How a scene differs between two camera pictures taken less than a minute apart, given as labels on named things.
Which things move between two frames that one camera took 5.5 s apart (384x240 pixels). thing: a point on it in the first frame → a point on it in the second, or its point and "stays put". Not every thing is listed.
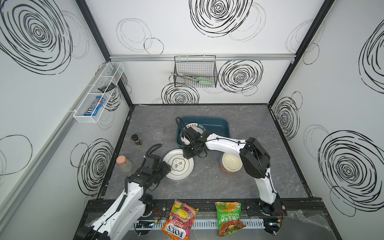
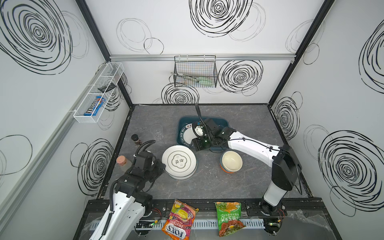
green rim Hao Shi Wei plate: (182, 139) stays put
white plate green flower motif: (181, 168) stays put
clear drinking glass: (157, 130) stays put
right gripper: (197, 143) → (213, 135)
